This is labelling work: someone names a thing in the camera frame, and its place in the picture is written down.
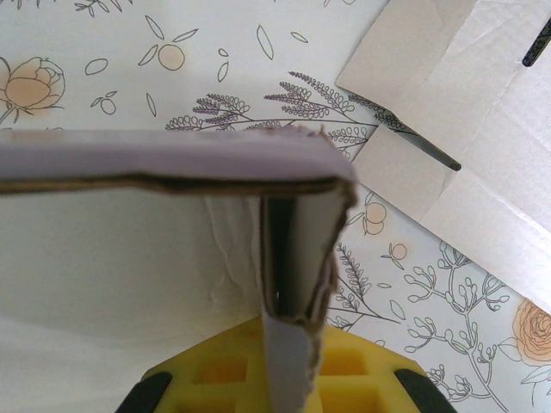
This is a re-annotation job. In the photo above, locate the white lavender paper box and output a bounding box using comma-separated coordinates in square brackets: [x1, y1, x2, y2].
[0, 121, 359, 413]

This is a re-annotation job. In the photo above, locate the floral table cloth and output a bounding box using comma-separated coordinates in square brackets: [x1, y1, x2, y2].
[0, 0, 551, 413]

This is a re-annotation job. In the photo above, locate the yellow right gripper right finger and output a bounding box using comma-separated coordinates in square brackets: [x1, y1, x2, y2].
[310, 324, 451, 413]

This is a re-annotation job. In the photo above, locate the white beige paper box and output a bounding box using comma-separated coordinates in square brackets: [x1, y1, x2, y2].
[334, 0, 551, 316]

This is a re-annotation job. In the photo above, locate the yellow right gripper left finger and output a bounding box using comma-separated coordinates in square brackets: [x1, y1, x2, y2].
[118, 317, 270, 413]

